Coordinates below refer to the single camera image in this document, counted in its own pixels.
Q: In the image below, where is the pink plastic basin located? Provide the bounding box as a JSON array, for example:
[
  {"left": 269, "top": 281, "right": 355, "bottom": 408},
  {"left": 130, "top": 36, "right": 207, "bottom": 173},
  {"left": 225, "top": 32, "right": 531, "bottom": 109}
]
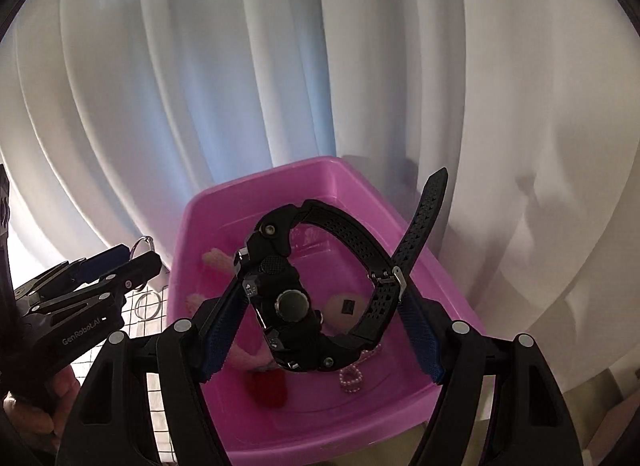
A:
[{"left": 166, "top": 156, "right": 488, "bottom": 466}]

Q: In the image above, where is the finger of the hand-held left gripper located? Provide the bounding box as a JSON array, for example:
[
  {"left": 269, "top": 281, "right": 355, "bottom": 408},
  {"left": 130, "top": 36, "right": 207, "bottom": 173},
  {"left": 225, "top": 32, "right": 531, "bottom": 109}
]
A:
[
  {"left": 14, "top": 245, "right": 132, "bottom": 301},
  {"left": 30, "top": 251, "right": 162, "bottom": 319}
]

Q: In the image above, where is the large silver bangle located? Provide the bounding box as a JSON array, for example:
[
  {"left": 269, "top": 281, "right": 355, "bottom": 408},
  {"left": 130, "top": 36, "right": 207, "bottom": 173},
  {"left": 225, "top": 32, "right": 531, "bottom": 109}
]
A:
[{"left": 134, "top": 292, "right": 162, "bottom": 321}]

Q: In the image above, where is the beige plush hair clip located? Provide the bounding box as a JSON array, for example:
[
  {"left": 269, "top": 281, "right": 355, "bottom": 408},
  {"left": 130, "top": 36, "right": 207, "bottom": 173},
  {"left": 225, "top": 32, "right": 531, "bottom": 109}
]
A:
[{"left": 320, "top": 293, "right": 373, "bottom": 331}]

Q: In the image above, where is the small silver ring bangle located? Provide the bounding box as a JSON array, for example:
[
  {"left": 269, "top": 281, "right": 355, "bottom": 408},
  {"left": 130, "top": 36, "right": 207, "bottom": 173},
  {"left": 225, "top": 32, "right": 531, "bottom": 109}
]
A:
[{"left": 129, "top": 235, "right": 156, "bottom": 291}]

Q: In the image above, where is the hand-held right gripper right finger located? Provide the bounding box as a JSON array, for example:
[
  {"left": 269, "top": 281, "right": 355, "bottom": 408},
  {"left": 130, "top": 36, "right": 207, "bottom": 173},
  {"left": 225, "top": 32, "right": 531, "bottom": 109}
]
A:
[{"left": 395, "top": 286, "right": 586, "bottom": 466}]

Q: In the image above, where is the black wristwatch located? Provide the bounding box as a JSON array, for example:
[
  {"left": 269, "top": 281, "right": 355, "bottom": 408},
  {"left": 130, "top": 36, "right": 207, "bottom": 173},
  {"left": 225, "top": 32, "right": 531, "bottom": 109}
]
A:
[{"left": 235, "top": 167, "right": 449, "bottom": 373}]

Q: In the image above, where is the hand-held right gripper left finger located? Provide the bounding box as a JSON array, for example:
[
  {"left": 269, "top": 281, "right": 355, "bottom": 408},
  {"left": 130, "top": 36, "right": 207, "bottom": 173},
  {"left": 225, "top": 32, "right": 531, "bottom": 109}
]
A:
[{"left": 54, "top": 278, "right": 251, "bottom": 466}]

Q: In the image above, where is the pearl hair accessory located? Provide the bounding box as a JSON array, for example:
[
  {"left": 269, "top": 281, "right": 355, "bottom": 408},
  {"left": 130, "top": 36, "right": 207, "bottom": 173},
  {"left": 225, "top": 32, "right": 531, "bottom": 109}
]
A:
[{"left": 339, "top": 343, "right": 385, "bottom": 395}]

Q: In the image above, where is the person's left hand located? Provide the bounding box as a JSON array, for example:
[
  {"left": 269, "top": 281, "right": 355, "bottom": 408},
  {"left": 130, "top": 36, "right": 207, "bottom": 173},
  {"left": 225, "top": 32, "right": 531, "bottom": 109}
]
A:
[{"left": 2, "top": 363, "right": 83, "bottom": 452}]

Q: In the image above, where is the white curtain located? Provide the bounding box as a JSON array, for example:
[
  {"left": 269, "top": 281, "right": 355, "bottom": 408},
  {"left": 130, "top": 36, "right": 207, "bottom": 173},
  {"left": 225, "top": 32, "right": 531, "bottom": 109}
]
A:
[{"left": 0, "top": 0, "right": 640, "bottom": 422}]

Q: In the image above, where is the pink strawberry plush headband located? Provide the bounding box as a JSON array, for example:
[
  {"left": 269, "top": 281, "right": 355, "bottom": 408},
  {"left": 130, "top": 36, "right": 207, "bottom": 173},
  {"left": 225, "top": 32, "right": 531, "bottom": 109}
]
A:
[{"left": 186, "top": 247, "right": 290, "bottom": 411}]

